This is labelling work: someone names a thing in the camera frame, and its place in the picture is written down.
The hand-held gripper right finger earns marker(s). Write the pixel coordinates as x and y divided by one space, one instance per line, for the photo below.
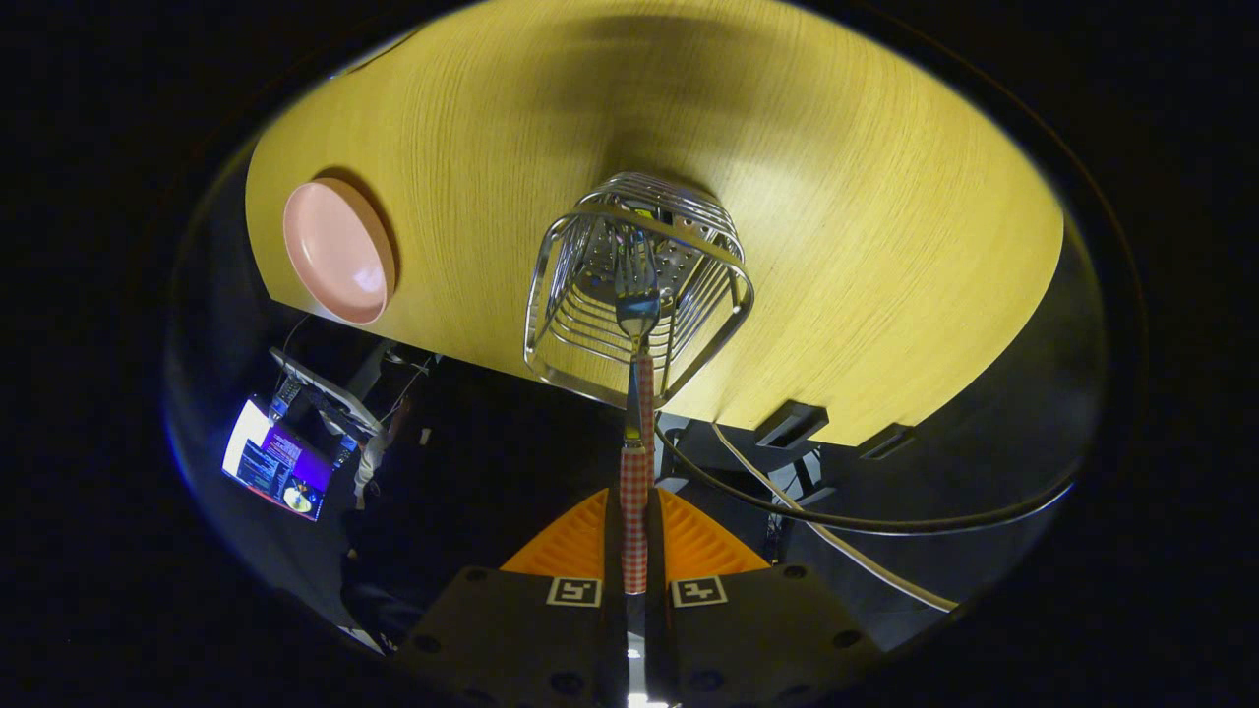
657 551

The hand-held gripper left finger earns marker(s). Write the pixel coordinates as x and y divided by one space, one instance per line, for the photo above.
612 551

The open laptop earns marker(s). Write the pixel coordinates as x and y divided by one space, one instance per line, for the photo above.
270 462

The pink plate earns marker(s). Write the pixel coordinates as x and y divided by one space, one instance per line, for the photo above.
334 251

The black rectangular bracket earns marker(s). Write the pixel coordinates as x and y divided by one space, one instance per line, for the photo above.
792 425
885 442

